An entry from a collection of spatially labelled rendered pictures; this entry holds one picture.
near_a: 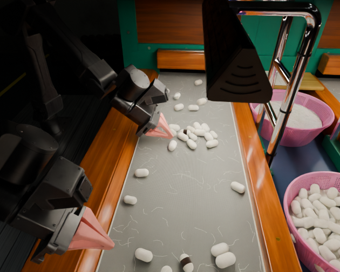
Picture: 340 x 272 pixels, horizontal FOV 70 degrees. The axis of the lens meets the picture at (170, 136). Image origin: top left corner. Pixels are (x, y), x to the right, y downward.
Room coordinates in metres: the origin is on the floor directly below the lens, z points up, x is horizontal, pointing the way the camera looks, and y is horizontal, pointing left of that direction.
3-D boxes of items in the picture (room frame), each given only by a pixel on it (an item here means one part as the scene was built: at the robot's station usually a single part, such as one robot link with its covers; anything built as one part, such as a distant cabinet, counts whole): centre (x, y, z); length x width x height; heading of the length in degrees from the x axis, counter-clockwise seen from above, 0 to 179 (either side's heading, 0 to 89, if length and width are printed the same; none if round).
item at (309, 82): (0.94, -0.43, 0.77); 0.33 x 0.15 x 0.01; 85
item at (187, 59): (1.02, -0.10, 0.83); 0.30 x 0.06 x 0.07; 85
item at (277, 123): (0.57, -0.19, 0.90); 0.20 x 0.19 x 0.45; 175
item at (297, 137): (0.72, -0.41, 0.72); 0.27 x 0.27 x 0.10
